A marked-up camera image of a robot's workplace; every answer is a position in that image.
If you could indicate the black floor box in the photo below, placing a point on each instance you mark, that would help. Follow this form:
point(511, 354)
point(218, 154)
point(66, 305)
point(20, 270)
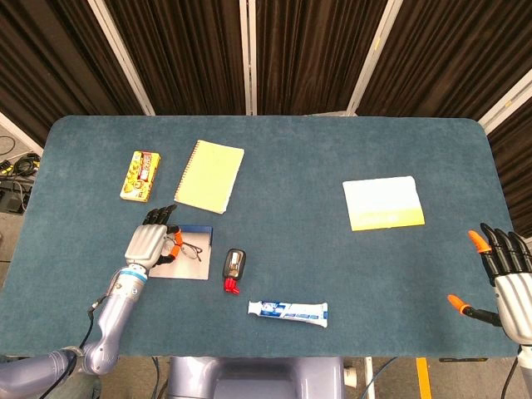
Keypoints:
point(10, 199)

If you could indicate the yellow floor tape strip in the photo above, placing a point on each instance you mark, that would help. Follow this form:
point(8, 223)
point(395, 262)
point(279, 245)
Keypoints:
point(423, 378)

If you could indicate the blue-edged white box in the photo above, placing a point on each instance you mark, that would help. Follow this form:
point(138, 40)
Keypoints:
point(195, 268)

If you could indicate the white partition frame post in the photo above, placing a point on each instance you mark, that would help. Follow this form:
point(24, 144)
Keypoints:
point(120, 54)
point(372, 58)
point(505, 101)
point(18, 131)
point(249, 54)

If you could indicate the yellow snack box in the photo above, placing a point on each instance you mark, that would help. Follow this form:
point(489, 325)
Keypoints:
point(140, 176)

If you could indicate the blue felt table cover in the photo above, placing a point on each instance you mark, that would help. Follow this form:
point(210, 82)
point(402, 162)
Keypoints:
point(291, 249)

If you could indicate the dark brown pleated curtain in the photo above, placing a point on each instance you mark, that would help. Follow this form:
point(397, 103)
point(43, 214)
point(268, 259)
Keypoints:
point(311, 54)
point(41, 62)
point(515, 166)
point(449, 54)
point(187, 54)

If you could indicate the lavender robot torso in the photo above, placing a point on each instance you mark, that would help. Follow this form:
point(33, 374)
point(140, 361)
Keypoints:
point(257, 378)

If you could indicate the white table leg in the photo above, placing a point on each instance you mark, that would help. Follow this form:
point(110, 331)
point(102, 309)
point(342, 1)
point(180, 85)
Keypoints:
point(369, 376)

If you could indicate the yellow spiral notebook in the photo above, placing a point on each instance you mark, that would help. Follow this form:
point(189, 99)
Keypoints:
point(208, 176)

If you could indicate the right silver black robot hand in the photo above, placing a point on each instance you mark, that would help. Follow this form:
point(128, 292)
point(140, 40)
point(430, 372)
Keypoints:
point(515, 299)

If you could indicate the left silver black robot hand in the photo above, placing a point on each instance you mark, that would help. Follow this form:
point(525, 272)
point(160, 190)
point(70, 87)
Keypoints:
point(144, 245)

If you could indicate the white blue toothpaste tube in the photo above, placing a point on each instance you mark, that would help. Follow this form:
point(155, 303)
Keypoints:
point(291, 313)

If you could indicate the left lavender robot arm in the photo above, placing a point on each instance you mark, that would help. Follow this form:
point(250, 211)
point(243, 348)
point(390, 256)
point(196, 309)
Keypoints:
point(112, 316)

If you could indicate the black-rimmed eyeglasses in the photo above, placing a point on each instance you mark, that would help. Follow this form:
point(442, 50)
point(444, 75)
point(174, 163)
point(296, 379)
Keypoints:
point(191, 250)

